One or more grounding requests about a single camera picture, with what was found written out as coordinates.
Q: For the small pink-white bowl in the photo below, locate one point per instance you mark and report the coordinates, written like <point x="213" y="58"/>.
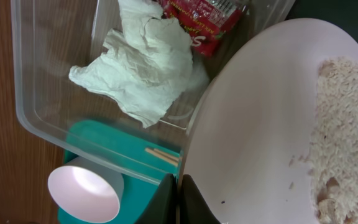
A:
<point x="87" y="191"/>

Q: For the clear plastic waste bin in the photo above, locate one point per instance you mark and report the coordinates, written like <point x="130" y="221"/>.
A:
<point x="50" y="37"/>

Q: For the red snack wrapper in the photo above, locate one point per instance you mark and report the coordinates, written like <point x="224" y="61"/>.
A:
<point x="206" y="21"/>

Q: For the wooden chopstick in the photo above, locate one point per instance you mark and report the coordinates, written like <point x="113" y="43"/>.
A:
<point x="172" y="157"/>
<point x="168" y="160"/>

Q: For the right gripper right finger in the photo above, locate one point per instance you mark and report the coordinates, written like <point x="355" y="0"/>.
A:
<point x="193" y="208"/>

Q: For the pile of rice scraps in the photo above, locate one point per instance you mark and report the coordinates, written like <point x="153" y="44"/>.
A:
<point x="334" y="143"/>

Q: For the large white plate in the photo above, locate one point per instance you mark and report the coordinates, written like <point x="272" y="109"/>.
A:
<point x="254" y="124"/>

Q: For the black plastic tray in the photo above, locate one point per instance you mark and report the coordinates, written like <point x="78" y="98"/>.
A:
<point x="342" y="13"/>

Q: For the white napkin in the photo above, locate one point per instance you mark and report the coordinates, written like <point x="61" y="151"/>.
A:
<point x="147" y="66"/>

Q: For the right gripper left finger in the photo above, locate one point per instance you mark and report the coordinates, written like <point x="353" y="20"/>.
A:
<point x="162" y="207"/>

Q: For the teal plastic serving tray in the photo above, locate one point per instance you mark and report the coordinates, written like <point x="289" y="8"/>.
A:
<point x="125" y="147"/>

